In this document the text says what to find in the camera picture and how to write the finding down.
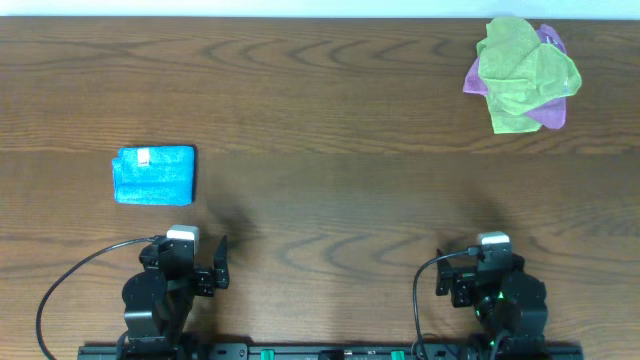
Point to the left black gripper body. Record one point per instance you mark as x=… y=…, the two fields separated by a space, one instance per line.
x=203 y=280

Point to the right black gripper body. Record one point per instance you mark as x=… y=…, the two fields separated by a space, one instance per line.
x=465 y=294

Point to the light green cloth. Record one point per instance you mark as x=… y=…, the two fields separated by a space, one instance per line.
x=520 y=71

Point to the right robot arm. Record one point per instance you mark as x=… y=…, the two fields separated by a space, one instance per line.
x=509 y=304

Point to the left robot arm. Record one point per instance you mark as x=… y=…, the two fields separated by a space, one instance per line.
x=159 y=299

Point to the folded blue cloth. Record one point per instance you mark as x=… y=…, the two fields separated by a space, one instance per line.
x=154 y=175

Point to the purple cloth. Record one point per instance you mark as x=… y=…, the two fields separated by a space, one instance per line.
x=553 y=113

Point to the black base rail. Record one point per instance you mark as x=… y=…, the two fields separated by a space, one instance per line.
x=240 y=351

